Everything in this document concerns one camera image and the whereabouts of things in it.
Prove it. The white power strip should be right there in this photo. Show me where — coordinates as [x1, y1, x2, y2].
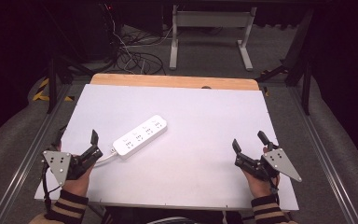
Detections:
[112, 114, 169, 160]

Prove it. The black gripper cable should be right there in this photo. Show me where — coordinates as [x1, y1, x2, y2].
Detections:
[41, 160, 63, 214]

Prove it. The white power strip cable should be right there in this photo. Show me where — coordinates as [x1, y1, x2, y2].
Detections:
[93, 148, 119, 168]

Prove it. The white board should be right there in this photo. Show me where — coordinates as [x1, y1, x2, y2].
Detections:
[34, 83, 300, 212]

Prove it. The yellow black hazard tape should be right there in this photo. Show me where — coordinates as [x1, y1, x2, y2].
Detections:
[32, 77, 76, 103]

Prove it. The black cabinet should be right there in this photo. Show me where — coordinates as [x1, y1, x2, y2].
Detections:
[71, 2, 123, 62]

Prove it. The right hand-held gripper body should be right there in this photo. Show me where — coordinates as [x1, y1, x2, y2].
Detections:
[234, 140, 303, 183]

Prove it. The tangle of floor cables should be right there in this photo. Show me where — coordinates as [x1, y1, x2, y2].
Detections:
[103, 3, 176, 76]

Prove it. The person's left hand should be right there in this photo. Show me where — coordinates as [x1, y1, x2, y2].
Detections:
[62, 164, 95, 198]

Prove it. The white metal desk frame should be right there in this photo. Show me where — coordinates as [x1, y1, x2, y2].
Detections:
[169, 4, 257, 72]

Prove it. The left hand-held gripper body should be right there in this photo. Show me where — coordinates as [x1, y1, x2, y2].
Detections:
[42, 145, 103, 188]

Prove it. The aluminium floor rail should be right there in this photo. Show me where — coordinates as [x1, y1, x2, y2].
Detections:
[0, 83, 73, 224]
[286, 85, 358, 224]

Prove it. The wooden table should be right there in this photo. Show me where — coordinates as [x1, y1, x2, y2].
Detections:
[89, 73, 260, 91]

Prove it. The black metal stand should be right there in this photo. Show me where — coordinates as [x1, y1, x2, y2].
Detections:
[45, 55, 95, 115]
[255, 8, 314, 117]

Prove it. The person's dark lap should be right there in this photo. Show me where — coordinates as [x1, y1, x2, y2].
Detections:
[100, 204, 254, 224]

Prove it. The person's right hand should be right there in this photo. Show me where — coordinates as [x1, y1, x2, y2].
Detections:
[241, 146, 282, 199]

